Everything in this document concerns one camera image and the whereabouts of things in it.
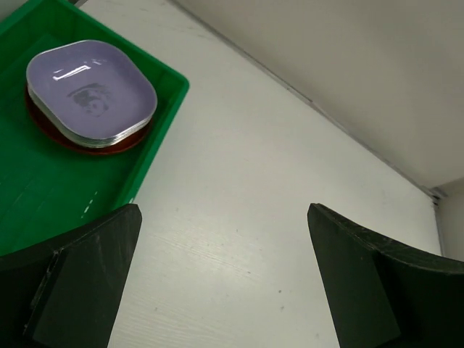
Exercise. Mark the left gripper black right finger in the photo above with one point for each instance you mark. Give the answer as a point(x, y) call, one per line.
point(381, 292)

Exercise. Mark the red round plate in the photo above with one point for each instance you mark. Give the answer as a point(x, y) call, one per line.
point(50, 131)

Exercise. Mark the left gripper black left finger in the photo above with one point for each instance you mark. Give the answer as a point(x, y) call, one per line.
point(66, 290)

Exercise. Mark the purple square dish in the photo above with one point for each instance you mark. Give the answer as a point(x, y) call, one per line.
point(81, 140)
point(92, 87)

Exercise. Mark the green plastic bin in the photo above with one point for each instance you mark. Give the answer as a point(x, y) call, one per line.
point(47, 189)

